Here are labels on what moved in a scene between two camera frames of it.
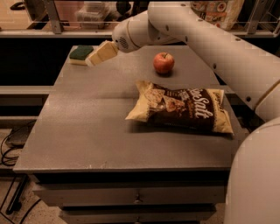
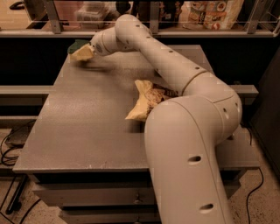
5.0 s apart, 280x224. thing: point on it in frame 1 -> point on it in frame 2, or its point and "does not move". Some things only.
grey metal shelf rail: (57, 30) does not move
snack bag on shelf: (223, 13) does not move
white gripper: (121, 39) -> (97, 46)
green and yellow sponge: (78, 57) -> (78, 43)
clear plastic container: (93, 15) does not move
